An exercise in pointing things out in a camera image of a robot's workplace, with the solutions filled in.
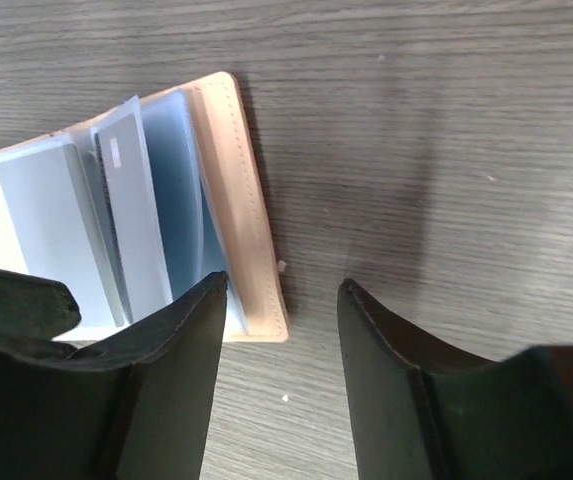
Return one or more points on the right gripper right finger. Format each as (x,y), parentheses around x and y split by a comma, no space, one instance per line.
(421,408)

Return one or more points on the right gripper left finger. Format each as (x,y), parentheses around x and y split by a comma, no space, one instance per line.
(135,405)

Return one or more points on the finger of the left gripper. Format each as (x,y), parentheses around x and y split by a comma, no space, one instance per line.
(35,307)

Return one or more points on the silver credit card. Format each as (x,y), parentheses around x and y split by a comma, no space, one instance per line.
(45,193)

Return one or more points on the beige leather card holder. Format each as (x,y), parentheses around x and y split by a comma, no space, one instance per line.
(211,209)

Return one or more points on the dark credit card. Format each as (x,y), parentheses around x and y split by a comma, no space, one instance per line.
(122,148)

